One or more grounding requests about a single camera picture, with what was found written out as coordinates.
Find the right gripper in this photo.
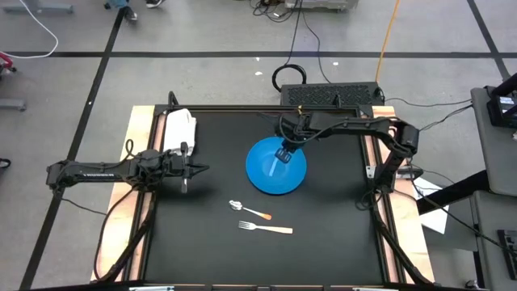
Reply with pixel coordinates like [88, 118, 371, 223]
[275, 112, 314, 163]

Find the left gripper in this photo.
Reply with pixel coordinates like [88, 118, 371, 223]
[164, 141, 210, 194]

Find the blue round plate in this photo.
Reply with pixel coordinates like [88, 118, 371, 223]
[245, 136, 308, 196]

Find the metal spoon with orange handle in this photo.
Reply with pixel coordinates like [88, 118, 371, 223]
[229, 199, 273, 221]

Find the metal fork with wooden handle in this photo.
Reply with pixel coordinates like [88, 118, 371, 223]
[237, 220, 294, 235]

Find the white folded cloth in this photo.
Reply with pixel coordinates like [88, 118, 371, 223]
[162, 108, 198, 157]

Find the black perforated computer case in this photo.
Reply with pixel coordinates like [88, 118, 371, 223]
[280, 82, 384, 107]

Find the wooden table board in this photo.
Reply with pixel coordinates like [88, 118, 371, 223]
[90, 105, 435, 284]

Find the grey equipment box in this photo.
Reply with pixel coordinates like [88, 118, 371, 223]
[284, 0, 359, 12]

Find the white paper sheet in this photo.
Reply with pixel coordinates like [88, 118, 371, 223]
[410, 176, 450, 235]

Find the black floor beam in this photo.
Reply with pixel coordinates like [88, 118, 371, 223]
[415, 169, 490, 215]

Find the grey metal furniture foot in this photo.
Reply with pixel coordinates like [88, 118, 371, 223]
[0, 99, 27, 113]
[2, 0, 74, 14]

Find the grey desk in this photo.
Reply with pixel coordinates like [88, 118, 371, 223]
[470, 86, 517, 198]
[469, 189, 517, 291]

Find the red tool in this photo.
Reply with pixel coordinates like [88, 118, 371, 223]
[0, 51, 18, 78]

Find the black screen device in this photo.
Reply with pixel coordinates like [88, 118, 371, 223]
[485, 72, 517, 129]

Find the black keyboard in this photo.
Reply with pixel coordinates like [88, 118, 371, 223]
[496, 229, 517, 268]

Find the black table frame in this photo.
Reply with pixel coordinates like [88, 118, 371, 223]
[124, 103, 405, 291]

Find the black coiled cable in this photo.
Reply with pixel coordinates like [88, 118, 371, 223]
[271, 63, 308, 93]

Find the black frame post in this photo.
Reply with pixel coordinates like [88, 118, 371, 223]
[369, 197, 433, 286]
[99, 192, 158, 284]

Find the thin black floor cable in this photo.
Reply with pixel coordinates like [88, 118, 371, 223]
[301, 11, 333, 85]
[284, 0, 304, 68]

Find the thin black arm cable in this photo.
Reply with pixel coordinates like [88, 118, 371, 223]
[60, 196, 109, 217]

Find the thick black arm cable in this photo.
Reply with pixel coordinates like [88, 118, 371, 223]
[92, 183, 141, 283]

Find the tangled black cable bundle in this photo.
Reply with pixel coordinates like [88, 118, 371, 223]
[249, 0, 294, 23]

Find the thin black desk cable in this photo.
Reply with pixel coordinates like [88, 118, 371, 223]
[383, 96, 473, 110]

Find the yellow cable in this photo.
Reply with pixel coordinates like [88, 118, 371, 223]
[374, 0, 401, 84]

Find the long black floor cable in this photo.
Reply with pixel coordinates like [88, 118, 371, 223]
[407, 161, 517, 259]

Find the white cable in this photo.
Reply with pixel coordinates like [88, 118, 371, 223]
[0, 0, 60, 60]

